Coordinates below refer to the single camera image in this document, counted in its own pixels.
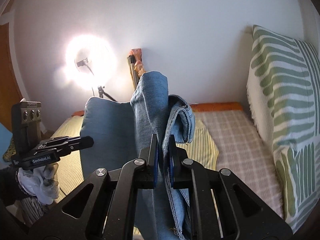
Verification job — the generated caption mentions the light blue denim pants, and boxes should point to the light blue denim pants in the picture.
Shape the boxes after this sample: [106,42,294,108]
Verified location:
[80,72,195,239]

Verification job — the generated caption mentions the white gloved left hand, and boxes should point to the white gloved left hand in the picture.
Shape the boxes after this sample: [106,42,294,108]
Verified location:
[17,163,59,205]

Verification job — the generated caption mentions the leopard print cushion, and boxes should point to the leopard print cushion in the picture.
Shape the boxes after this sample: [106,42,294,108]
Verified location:
[2,138,16,162]

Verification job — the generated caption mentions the blue chair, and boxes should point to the blue chair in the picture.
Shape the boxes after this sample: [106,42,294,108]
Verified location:
[0,124,12,165]

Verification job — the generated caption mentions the yellow striped sheet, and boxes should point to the yellow striped sheet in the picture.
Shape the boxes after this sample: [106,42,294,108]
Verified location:
[51,115,220,235]

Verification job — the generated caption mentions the pink plaid blanket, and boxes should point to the pink plaid blanket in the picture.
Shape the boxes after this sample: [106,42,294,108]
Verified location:
[194,110,284,218]

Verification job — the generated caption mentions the black white striped fabric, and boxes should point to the black white striped fabric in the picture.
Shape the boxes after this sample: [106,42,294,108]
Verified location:
[20,198,50,227]

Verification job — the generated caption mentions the black mini tripod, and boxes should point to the black mini tripod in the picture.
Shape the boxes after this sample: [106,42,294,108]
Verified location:
[98,86,116,102]

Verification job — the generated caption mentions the green leaf pattern pillow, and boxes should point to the green leaf pattern pillow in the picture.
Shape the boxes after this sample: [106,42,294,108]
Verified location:
[247,25,319,231]

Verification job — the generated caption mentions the folded silver tripod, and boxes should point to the folded silver tripod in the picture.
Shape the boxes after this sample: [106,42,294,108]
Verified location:
[127,55,139,90]

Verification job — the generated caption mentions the colourful floral cloth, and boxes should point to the colourful floral cloth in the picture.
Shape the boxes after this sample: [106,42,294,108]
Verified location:
[130,48,146,77]

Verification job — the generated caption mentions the bright ring light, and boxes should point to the bright ring light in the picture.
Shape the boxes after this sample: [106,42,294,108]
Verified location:
[55,33,123,95]

